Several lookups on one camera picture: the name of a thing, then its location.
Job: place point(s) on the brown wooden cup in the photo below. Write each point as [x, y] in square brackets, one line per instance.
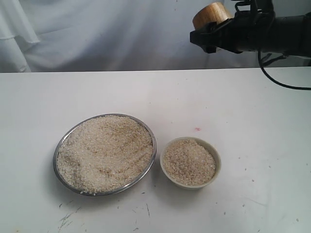
[214, 12]

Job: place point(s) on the white backdrop cloth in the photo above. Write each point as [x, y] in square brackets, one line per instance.
[105, 35]

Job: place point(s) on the small white rice bowl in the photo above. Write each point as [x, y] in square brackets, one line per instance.
[190, 163]

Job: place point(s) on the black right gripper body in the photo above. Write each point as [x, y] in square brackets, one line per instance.
[249, 29]

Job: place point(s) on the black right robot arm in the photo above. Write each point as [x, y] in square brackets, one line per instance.
[291, 36]

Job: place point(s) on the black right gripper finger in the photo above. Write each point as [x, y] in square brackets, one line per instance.
[209, 36]

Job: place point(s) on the metal plate of rice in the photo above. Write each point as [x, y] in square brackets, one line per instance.
[104, 155]

